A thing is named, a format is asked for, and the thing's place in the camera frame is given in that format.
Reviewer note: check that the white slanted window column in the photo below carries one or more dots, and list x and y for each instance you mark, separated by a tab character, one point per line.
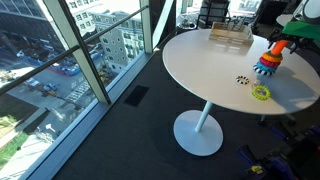
163	20

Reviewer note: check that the black floor vent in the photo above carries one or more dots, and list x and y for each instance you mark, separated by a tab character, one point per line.
136	96

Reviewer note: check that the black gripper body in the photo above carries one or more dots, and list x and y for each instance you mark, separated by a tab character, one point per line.
293	39

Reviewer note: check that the orange stacking post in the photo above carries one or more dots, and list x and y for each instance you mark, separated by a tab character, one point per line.
278	47

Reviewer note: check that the dark office chair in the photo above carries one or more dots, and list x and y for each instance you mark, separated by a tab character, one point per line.
270	11

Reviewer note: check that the small white round table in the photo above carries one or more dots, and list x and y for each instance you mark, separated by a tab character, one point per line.
283	19

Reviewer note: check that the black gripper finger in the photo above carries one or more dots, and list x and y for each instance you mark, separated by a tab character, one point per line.
294	46
275	36

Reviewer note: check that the thick window mullion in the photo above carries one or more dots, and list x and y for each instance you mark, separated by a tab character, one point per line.
86	66

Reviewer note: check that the black office chair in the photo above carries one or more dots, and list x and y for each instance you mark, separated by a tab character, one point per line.
213	13

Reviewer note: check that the white table pedestal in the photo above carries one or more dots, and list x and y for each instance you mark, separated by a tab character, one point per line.
196	136

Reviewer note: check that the thin window mullion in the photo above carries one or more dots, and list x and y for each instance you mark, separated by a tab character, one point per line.
146	30

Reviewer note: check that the dark window railing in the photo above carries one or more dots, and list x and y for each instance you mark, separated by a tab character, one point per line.
40	68

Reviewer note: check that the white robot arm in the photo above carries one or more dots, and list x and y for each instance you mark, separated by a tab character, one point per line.
311	10

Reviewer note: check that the black blue bar clamp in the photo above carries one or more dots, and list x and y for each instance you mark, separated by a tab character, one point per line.
296	136
273	165

